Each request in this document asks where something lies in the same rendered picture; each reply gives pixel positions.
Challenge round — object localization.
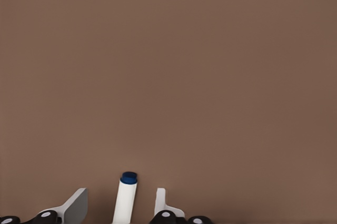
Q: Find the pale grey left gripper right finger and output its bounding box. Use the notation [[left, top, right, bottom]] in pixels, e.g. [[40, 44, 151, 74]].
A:
[[149, 187, 186, 224]]

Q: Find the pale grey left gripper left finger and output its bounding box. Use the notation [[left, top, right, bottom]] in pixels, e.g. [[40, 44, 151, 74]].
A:
[[24, 187, 89, 224]]

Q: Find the white marker with blue cap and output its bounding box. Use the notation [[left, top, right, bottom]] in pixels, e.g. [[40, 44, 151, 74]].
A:
[[112, 171, 138, 224]]

